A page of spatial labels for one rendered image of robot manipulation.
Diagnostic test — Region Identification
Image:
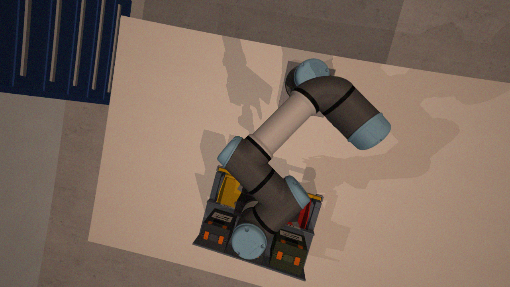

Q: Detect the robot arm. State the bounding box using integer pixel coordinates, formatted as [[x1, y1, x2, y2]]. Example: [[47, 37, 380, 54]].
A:
[[217, 59, 391, 259]]

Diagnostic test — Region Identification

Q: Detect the grey bin rack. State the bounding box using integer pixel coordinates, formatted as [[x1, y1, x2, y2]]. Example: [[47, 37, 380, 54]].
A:
[[193, 165, 324, 281]]

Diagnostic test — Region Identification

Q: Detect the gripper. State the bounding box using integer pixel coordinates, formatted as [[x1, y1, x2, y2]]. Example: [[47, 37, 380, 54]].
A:
[[233, 187, 257, 217]]

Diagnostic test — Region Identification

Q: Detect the yellow bin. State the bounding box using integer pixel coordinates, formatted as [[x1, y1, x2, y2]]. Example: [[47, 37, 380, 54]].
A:
[[217, 173, 241, 207]]

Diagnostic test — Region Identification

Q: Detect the red open bin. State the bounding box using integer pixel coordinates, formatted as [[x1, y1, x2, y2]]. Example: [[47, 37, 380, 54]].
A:
[[287, 200, 311, 229]]

